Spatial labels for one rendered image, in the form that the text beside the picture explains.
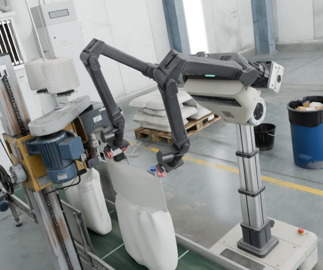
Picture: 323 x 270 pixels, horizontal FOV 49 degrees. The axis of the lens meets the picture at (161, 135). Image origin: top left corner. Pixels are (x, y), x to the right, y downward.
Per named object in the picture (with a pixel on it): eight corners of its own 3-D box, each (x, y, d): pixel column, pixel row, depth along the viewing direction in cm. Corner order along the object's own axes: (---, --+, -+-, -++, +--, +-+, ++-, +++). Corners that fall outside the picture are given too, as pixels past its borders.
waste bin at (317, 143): (347, 155, 372) (347, 96, 349) (325, 176, 342) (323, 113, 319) (303, 148, 407) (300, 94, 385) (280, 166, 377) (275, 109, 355)
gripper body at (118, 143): (106, 145, 198) (107, 136, 193) (120, 138, 204) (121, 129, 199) (113, 152, 195) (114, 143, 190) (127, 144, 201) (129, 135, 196)
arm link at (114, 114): (97, 53, 162) (86, 49, 170) (87, 59, 160) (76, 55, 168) (128, 125, 188) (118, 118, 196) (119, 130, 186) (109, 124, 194)
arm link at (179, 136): (177, 77, 125) (163, 63, 131) (163, 85, 124) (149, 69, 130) (193, 149, 157) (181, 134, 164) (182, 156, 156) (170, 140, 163)
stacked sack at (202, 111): (226, 108, 557) (225, 98, 552) (198, 122, 518) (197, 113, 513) (205, 106, 589) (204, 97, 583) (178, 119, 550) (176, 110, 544)
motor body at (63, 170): (83, 175, 186) (71, 132, 177) (58, 188, 177) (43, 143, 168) (70, 169, 197) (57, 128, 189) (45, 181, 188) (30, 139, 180)
